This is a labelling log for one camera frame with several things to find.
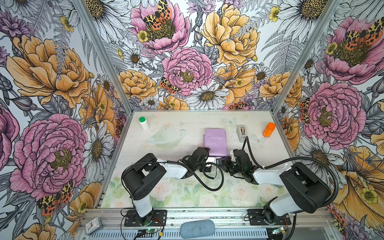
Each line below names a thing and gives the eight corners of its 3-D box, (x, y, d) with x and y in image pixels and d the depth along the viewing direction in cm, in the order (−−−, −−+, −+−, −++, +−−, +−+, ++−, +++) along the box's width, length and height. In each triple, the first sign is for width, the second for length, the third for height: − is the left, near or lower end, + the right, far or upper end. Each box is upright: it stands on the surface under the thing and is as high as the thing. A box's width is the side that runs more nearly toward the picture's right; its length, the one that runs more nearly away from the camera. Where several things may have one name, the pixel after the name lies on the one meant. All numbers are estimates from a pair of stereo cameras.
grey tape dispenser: (239, 142, 105) (240, 138, 102) (236, 128, 113) (237, 124, 109) (247, 142, 105) (248, 138, 102) (243, 128, 113) (245, 124, 109)
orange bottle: (263, 137, 108) (268, 129, 100) (261, 130, 112) (265, 122, 105) (272, 137, 108) (277, 129, 100) (269, 130, 112) (274, 122, 105)
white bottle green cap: (142, 128, 113) (137, 118, 105) (146, 125, 115) (142, 115, 107) (145, 131, 111) (141, 121, 103) (149, 128, 113) (146, 118, 105)
